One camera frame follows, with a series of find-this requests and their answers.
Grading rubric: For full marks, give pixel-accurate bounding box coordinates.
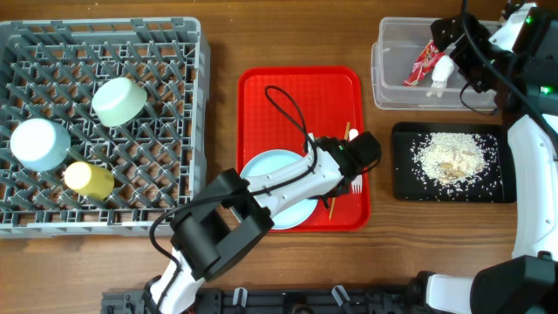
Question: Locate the red sauce packet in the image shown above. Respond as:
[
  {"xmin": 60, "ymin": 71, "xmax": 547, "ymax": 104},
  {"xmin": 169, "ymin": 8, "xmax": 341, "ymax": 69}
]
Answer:
[{"xmin": 403, "ymin": 39, "xmax": 445, "ymax": 86}]

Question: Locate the yellow plastic cup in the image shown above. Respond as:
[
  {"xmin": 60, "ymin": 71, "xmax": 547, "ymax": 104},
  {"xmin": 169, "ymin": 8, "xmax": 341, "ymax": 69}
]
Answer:
[{"xmin": 64, "ymin": 161, "xmax": 114, "ymax": 200}]

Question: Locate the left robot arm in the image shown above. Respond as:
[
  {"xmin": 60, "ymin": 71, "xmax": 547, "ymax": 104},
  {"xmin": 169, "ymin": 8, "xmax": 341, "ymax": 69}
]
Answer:
[{"xmin": 142, "ymin": 132, "xmax": 381, "ymax": 313}]

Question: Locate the clear plastic bin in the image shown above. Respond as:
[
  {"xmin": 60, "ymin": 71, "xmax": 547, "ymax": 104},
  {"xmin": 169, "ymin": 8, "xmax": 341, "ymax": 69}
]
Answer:
[{"xmin": 371, "ymin": 17, "xmax": 495, "ymax": 111}]

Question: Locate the black plastic tray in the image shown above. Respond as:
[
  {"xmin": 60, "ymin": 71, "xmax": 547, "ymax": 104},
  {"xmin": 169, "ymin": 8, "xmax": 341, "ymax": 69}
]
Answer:
[{"xmin": 391, "ymin": 122, "xmax": 516, "ymax": 203}]

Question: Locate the small light green saucer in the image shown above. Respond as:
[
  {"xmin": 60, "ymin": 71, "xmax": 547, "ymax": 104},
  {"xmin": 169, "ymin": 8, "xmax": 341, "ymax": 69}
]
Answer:
[{"xmin": 10, "ymin": 119, "xmax": 71, "ymax": 172}]

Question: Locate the wooden chopstick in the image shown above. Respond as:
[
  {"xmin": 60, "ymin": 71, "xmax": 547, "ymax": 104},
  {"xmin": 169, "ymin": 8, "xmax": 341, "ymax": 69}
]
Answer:
[{"xmin": 329, "ymin": 122, "xmax": 350, "ymax": 220}]

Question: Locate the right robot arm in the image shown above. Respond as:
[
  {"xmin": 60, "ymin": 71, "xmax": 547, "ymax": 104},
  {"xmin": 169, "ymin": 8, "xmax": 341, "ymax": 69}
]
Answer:
[{"xmin": 408, "ymin": 2, "xmax": 557, "ymax": 313}]

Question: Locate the red plastic tray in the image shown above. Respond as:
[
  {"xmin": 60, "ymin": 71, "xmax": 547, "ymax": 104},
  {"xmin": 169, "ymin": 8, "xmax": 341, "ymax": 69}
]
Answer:
[{"xmin": 236, "ymin": 66, "xmax": 371, "ymax": 233}]

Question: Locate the large light blue plate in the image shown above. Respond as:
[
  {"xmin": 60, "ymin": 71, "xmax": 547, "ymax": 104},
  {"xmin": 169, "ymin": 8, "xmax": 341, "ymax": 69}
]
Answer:
[{"xmin": 240, "ymin": 149, "xmax": 318, "ymax": 230}]

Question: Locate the white napkin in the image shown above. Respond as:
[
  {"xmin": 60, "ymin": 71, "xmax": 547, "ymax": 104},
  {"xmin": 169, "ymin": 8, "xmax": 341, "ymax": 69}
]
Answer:
[{"xmin": 426, "ymin": 55, "xmax": 454, "ymax": 98}]

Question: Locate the grey dishwasher rack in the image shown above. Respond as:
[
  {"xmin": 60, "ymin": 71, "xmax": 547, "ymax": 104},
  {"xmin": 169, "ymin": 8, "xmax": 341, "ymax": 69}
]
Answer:
[{"xmin": 1, "ymin": 17, "xmax": 211, "ymax": 239}]

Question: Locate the light green bowl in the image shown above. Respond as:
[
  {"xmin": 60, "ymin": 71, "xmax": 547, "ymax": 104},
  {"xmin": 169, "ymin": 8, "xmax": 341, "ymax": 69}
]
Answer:
[{"xmin": 92, "ymin": 77, "xmax": 147, "ymax": 127}]

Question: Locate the white plastic fork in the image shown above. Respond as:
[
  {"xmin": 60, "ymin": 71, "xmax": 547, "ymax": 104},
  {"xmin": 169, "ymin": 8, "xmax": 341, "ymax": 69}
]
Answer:
[{"xmin": 348, "ymin": 128, "xmax": 363, "ymax": 195}]

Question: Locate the pile of rice waste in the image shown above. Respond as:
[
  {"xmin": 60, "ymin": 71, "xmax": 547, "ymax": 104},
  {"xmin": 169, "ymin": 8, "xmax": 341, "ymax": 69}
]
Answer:
[{"xmin": 410, "ymin": 133, "xmax": 501, "ymax": 201}]

